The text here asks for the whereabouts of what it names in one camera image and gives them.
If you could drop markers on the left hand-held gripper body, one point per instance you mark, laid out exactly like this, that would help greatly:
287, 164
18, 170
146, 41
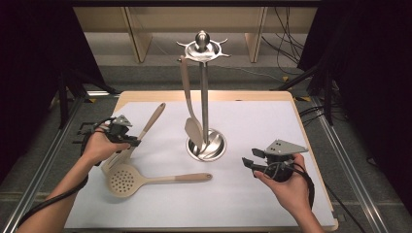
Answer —
118, 132

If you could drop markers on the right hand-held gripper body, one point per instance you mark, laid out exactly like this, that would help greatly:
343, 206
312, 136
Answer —
280, 165

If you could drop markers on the beige slotted turner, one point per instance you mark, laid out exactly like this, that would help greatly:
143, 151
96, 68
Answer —
152, 119

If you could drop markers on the beige solid spatula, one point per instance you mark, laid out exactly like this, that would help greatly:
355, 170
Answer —
193, 129

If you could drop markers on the beige perforated skimmer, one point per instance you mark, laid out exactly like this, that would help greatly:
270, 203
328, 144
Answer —
181, 178

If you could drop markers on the metal utensil rack stand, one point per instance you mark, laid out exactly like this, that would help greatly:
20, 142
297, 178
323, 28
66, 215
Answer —
204, 97

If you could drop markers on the person's left hand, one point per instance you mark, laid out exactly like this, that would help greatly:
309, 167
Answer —
97, 149

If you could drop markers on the person's right hand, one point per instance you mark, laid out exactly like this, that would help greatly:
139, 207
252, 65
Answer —
293, 194

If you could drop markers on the white table mat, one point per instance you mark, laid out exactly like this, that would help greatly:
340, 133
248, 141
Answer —
252, 123

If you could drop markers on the black metal stand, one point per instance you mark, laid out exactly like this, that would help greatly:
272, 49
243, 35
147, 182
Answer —
63, 97
328, 97

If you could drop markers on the wooden shelf unit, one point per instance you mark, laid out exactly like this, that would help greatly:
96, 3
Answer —
103, 19

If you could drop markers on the black curtain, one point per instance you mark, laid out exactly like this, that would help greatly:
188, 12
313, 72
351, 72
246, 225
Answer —
372, 64
32, 48

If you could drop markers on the aluminium rail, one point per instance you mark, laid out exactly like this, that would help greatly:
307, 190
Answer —
40, 168
348, 161

